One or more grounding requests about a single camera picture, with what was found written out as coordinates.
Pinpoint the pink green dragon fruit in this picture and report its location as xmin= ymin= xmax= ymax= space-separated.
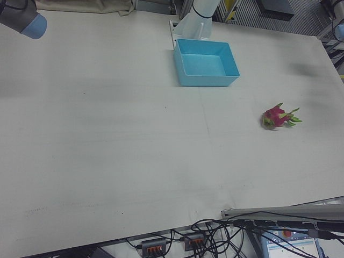
xmin=260 ymin=102 xmax=303 ymax=132

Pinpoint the white robot arm with base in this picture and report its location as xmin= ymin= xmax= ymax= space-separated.
xmin=168 ymin=0 xmax=221 ymax=51

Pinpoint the light blue plastic box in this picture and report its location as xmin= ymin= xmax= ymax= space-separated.
xmin=173 ymin=38 xmax=240 ymax=88

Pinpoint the gray orange usb hub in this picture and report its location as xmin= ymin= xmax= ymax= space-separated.
xmin=183 ymin=232 xmax=207 ymax=252
xmin=136 ymin=237 xmax=168 ymax=256

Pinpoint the beige cloth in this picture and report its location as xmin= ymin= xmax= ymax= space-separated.
xmin=35 ymin=0 xmax=134 ymax=16

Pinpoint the gray metal box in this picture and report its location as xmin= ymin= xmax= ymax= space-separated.
xmin=258 ymin=0 xmax=296 ymax=21

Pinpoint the teach pendant with screen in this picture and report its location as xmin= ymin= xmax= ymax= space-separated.
xmin=260 ymin=227 xmax=323 ymax=258

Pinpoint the aluminium profile rail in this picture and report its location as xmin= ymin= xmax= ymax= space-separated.
xmin=220 ymin=197 xmax=344 ymax=224

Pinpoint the yellow black bracket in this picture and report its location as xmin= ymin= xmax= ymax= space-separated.
xmin=224 ymin=0 xmax=241 ymax=23

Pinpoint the aluminium frame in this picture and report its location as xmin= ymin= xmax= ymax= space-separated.
xmin=318 ymin=24 xmax=344 ymax=59

